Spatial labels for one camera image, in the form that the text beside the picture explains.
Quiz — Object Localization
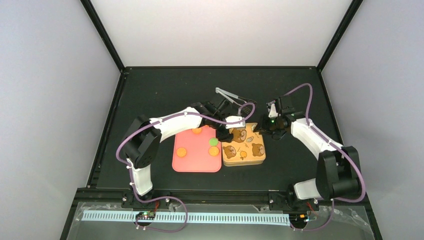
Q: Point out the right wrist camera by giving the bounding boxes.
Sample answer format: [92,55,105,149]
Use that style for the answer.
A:
[267,101,279,119]

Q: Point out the white slotted cable rail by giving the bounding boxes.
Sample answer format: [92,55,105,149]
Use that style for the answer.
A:
[80,210,290,226]

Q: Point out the clear plastic sheet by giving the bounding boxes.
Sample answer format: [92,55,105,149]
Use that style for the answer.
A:
[67,202,374,240]

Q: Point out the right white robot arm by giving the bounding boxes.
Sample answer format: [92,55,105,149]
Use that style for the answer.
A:
[254,96,366,210]

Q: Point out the pink plastic tray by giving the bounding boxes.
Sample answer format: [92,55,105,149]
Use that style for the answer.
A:
[172,126,222,173]

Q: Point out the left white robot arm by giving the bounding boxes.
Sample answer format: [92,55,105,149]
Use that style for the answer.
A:
[115,102,234,196]

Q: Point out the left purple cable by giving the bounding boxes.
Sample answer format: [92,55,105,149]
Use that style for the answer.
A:
[115,101,257,233]

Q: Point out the circuit board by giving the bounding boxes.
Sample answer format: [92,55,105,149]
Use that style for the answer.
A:
[135,211,156,221]
[289,214,310,223]

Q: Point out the gold cookie tin box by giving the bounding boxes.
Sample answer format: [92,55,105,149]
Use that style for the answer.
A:
[222,156,265,167]

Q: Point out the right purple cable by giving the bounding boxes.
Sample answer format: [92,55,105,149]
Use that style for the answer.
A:
[283,82,367,232]

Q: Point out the clear plastic tin lid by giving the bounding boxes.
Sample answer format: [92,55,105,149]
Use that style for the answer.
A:
[221,122,266,160]

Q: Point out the large round sugar cookie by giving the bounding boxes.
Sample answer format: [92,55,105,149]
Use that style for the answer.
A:
[208,146,220,157]

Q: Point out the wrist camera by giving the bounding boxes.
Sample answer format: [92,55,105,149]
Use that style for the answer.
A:
[267,101,279,119]
[225,115,246,129]

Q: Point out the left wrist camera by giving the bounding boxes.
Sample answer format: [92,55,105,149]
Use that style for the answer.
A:
[225,115,246,129]

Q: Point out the green round cookie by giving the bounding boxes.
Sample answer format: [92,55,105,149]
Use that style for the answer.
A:
[208,137,219,147]

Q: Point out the purple cable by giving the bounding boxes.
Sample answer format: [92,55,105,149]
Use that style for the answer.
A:
[283,82,367,232]
[115,101,257,233]

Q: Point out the left circuit board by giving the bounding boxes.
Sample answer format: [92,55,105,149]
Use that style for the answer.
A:
[135,211,156,221]

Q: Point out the right circuit board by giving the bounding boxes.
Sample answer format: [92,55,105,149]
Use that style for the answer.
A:
[289,214,310,223]

